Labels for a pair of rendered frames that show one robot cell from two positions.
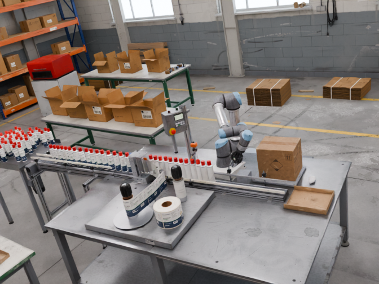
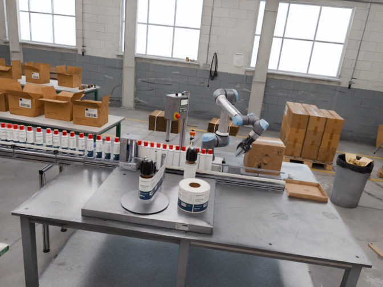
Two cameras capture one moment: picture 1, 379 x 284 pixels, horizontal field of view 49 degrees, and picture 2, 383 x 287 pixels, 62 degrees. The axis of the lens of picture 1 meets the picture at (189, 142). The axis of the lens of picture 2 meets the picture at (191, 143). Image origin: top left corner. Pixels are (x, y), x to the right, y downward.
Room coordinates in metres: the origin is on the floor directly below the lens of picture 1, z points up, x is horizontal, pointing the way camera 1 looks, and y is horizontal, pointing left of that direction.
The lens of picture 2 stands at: (0.95, 1.22, 1.93)
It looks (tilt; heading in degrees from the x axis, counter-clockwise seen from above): 19 degrees down; 330
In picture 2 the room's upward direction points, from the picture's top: 6 degrees clockwise
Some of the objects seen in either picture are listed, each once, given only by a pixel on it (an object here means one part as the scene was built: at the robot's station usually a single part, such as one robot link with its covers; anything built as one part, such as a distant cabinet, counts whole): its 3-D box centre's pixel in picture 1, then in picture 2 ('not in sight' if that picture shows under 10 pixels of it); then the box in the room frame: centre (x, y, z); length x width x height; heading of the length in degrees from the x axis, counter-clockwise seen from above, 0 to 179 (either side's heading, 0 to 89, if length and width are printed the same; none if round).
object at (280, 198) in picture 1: (191, 182); (182, 172); (3.06, 0.05, 0.85); 1.65 x 0.11 x 0.05; 56
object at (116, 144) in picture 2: not in sight; (116, 149); (3.38, 0.52, 0.98); 0.05 x 0.05 x 0.20
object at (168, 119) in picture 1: (174, 121); (176, 106); (3.19, 0.09, 1.38); 0.17 x 0.10 x 0.19; 111
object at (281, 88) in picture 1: (268, 92); (166, 121); (6.90, -1.55, 0.16); 0.65 x 0.54 x 0.32; 55
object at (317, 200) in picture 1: (309, 199); (304, 189); (2.51, -0.78, 0.85); 0.30 x 0.26 x 0.04; 56
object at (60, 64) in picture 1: (57, 87); not in sight; (8.37, 2.45, 0.61); 0.70 x 0.60 x 1.22; 61
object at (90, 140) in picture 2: (116, 160); (90, 146); (3.50, 0.70, 0.98); 0.05 x 0.05 x 0.20
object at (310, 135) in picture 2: not in sight; (306, 132); (4.83, -3.46, 0.45); 1.20 x 0.84 x 0.89; 142
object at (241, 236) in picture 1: (199, 194); (196, 183); (2.91, 0.00, 0.82); 2.10 x 1.50 x 0.02; 56
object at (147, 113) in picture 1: (149, 108); (92, 108); (4.87, 0.41, 0.97); 0.51 x 0.39 x 0.37; 145
